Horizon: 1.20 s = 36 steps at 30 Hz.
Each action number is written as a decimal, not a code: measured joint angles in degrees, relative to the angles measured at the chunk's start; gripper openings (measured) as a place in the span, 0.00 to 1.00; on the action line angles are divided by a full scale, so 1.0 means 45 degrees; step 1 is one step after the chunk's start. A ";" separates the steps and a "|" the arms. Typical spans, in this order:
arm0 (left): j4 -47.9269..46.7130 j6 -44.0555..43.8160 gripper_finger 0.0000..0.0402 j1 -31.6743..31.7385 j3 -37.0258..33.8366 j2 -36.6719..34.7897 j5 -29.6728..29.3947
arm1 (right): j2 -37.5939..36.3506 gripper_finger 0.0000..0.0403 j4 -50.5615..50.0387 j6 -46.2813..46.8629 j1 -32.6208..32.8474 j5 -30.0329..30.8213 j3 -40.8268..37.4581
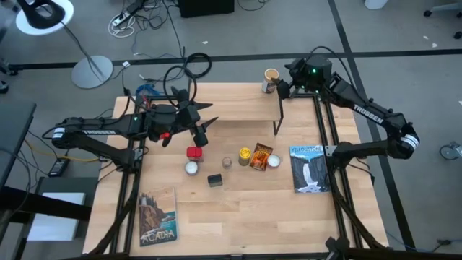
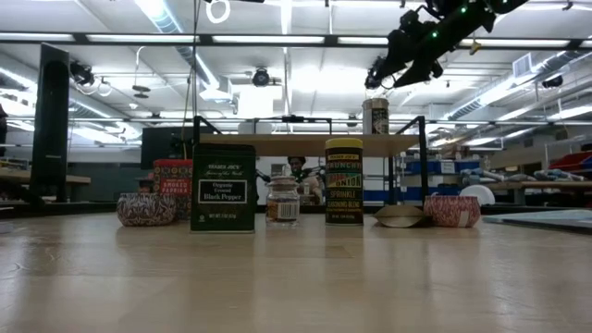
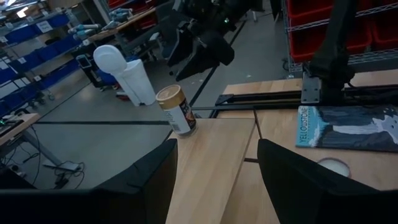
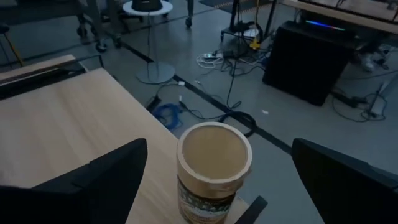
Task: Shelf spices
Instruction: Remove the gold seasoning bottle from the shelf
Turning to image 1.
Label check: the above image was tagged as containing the blue cable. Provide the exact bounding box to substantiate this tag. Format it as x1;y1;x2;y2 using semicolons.
135;83;164;98

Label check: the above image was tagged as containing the red smoked paprika tin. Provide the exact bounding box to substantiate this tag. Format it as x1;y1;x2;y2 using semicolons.
186;146;204;163

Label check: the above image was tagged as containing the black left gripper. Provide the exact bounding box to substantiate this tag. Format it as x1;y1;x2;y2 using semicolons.
175;102;219;133

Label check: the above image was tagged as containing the white cabinet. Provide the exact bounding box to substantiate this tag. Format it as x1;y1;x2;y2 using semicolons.
27;176;98;242

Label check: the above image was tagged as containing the white floor object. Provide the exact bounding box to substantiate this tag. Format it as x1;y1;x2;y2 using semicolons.
363;0;390;11

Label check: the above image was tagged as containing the black power adapter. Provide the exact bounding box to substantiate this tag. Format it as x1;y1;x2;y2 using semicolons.
48;157;71;178

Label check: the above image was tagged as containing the black square spice tin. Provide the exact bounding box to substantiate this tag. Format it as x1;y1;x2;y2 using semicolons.
207;173;224;189

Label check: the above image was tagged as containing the black flat bar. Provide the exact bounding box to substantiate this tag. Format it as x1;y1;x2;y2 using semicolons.
0;186;91;222

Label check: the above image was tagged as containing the yellow cable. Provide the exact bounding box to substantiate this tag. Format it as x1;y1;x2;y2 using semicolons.
23;139;100;163

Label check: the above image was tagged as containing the wooden shelf with black frame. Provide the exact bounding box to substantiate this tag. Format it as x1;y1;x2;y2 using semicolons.
184;78;284;137

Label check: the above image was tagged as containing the Acadia poster book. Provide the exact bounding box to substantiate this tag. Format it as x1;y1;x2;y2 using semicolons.
138;186;178;248

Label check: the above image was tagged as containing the grey chair base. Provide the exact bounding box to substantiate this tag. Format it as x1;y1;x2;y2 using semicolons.
424;0;462;40

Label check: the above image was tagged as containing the orange spice pouch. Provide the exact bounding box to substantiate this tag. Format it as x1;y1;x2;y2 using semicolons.
249;142;274;172

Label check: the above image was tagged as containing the coiled black cable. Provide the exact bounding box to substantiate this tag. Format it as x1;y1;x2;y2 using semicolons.
183;52;213;79

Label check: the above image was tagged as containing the black desk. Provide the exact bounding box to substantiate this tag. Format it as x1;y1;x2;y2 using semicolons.
0;100;37;189

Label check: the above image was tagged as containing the yellow-lidded dark spice jar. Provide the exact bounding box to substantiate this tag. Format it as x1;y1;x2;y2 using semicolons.
237;147;253;167

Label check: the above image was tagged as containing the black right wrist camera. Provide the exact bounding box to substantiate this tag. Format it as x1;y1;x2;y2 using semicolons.
276;79;291;100

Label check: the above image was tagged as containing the Yellowstone poster book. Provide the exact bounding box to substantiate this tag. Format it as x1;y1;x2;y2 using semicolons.
289;144;331;194

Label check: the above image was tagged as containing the black aluminium table frame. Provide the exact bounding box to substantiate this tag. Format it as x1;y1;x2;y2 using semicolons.
86;92;391;260

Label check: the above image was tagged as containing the grey caster wheel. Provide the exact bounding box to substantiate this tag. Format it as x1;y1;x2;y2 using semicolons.
439;141;462;161

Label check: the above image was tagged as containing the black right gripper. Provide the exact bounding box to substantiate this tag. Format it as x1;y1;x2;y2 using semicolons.
284;59;307;91

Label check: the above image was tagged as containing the tan-lidded white spice canister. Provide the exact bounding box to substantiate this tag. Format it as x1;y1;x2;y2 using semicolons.
261;68;280;95

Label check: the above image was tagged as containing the purple patterned candle tin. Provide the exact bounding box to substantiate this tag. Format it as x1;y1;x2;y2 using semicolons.
184;160;199;177

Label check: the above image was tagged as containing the floor lamp with round base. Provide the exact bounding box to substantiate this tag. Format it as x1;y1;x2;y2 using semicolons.
14;0;114;90

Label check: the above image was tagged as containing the white power strip with cable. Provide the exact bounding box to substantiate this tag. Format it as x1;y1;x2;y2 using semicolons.
108;10;136;39

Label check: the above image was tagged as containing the black box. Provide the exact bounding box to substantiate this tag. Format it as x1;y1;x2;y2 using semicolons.
178;0;235;19

